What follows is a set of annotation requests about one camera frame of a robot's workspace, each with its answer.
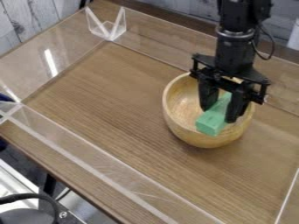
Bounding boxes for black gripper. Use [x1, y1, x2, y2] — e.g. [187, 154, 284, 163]
[191, 53, 271, 123]

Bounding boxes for black cable loop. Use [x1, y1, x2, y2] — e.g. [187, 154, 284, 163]
[0, 192, 60, 224]

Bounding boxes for light wooden bowl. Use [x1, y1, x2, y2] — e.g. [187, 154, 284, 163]
[163, 73, 255, 149]

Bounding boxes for black metal bracket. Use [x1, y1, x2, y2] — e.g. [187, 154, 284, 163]
[37, 188, 87, 224]

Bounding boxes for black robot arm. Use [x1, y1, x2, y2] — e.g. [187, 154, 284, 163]
[191, 0, 274, 123]

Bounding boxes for clear acrylic tray walls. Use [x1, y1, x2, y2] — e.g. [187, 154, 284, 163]
[0, 3, 299, 224]

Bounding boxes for black table leg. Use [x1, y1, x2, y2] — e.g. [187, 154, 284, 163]
[43, 174, 57, 196]

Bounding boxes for green rectangular block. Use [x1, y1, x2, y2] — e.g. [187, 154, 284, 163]
[195, 92, 231, 137]

